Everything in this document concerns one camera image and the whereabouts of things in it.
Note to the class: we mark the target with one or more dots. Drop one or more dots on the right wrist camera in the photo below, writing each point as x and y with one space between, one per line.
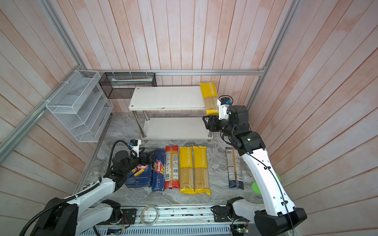
223 103

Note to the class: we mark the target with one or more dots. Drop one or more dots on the white two-tier shelf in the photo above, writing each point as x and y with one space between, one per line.
185 98

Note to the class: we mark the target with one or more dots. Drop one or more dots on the white wire mesh organizer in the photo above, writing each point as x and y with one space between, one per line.
81 107

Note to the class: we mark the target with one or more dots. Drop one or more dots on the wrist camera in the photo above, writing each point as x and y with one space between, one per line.
134 147
223 103

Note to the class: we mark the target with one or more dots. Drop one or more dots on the black mesh basket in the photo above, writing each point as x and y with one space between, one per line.
121 85

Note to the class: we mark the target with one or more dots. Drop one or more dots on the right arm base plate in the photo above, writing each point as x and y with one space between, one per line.
222 214

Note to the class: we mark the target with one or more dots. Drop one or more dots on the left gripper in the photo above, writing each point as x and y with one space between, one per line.
149 160

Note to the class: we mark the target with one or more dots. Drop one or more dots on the dark blue spaghetti bag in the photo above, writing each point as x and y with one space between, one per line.
235 177

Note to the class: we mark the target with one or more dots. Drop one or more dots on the green funnel cup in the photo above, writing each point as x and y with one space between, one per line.
257 187

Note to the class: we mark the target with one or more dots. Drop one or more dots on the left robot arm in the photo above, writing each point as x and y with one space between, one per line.
75 214

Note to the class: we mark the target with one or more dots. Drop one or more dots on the narrow blue Barilla spaghetti box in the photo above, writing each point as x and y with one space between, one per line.
158 180

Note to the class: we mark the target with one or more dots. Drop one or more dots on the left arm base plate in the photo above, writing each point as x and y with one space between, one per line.
128 216

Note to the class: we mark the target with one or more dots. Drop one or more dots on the yellow spaghetti bag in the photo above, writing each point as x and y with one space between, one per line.
186 178
201 171
210 97

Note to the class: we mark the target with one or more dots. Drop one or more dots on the blue Barilla pasta box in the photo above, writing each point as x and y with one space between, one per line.
140 176

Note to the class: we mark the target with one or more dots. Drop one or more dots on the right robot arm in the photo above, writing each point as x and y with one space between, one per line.
280 214

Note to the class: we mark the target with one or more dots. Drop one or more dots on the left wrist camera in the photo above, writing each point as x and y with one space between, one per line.
134 147

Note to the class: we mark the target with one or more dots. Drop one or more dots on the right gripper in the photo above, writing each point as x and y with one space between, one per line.
213 121

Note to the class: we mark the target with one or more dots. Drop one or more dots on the red spaghetti bag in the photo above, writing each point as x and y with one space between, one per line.
171 174

